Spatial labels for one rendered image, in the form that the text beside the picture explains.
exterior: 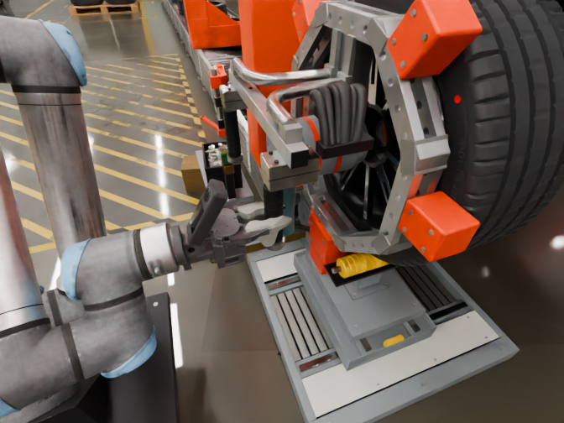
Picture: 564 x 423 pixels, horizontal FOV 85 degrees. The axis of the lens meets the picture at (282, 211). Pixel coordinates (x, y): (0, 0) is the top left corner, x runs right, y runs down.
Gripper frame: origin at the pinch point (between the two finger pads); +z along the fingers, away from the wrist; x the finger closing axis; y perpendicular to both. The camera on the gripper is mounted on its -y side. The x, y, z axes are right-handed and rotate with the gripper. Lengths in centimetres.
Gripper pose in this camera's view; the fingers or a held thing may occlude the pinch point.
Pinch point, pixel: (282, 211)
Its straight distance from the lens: 58.0
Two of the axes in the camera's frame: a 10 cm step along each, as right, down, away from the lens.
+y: 0.0, 7.5, 6.6
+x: 3.4, 6.2, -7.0
